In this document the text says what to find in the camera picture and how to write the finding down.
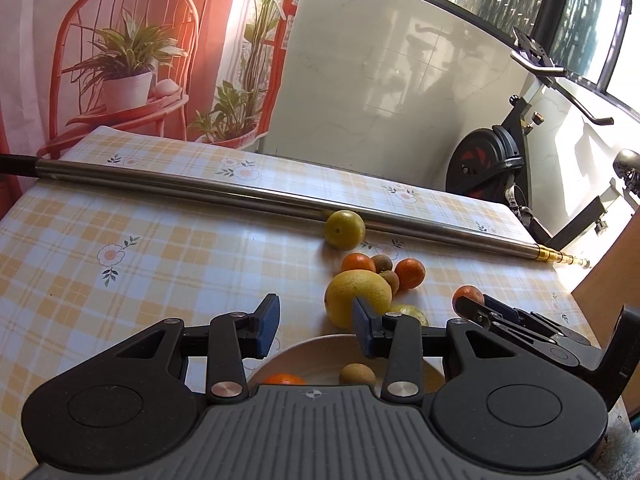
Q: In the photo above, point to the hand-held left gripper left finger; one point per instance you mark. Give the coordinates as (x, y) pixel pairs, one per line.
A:
(270, 317)

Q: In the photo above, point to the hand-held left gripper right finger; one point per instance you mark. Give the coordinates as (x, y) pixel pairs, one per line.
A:
(362, 327)

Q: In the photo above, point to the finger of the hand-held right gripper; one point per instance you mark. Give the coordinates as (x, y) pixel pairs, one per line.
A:
(505, 307)
(477, 310)

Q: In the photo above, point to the tangerine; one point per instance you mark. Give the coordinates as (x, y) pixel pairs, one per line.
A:
(409, 273)
(467, 294)
(284, 379)
(358, 263)

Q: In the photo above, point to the large yellow grapefruit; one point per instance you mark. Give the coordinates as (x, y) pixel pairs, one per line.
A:
(350, 292)

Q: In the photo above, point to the kiwi fruit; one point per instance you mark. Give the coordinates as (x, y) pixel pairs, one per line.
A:
(382, 262)
(391, 281)
(357, 374)

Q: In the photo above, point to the small yellow-green citrus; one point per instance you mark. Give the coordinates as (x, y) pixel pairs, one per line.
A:
(344, 229)
(411, 314)

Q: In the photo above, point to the cream ceramic bowl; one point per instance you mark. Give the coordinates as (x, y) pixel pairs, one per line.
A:
(320, 355)

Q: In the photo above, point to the wooden board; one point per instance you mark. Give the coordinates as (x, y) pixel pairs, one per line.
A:
(615, 270)

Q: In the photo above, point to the telescopic metal pole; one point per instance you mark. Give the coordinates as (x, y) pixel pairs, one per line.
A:
(200, 191)

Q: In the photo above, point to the black exercise bike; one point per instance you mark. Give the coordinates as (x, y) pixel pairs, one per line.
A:
(480, 160)

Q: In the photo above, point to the printed backdrop cloth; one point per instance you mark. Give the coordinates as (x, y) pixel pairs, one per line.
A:
(40, 60)

